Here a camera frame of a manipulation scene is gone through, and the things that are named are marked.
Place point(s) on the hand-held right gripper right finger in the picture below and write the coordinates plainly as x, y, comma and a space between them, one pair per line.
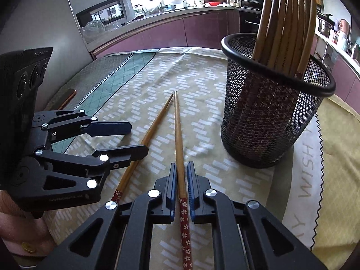
191, 188

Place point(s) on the black built-in oven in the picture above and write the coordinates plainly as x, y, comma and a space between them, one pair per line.
249, 24

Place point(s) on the purple kitchen cabinets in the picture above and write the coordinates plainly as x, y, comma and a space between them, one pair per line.
168, 31

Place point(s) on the red bowl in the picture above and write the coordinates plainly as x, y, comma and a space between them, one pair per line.
213, 4

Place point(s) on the beige and green patterned tablecloth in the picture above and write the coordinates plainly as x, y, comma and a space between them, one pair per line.
197, 76

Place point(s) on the person's left forearm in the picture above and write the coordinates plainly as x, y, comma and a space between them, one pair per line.
25, 236

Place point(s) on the yellow-green cloth zigzag edge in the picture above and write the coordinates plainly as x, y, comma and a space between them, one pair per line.
337, 160

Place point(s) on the bunch of bamboo chopsticks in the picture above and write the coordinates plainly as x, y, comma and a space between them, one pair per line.
281, 19

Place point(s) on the copper coloured appliance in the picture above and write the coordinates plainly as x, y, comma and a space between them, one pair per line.
345, 33

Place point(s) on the clear plastic bag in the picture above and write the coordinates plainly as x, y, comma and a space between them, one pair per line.
98, 29

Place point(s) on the silver cooking pot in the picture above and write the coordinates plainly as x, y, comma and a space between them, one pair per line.
324, 27

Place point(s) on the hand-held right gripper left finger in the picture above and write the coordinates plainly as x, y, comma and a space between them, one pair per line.
172, 188

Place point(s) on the silver microwave oven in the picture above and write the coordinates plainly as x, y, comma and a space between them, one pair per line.
104, 9

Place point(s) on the black wok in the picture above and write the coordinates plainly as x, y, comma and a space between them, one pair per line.
251, 2

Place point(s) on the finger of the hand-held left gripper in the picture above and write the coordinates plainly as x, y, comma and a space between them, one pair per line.
126, 153
112, 128

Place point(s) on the black mesh utensil holder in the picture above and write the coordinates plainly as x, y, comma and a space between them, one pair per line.
309, 118

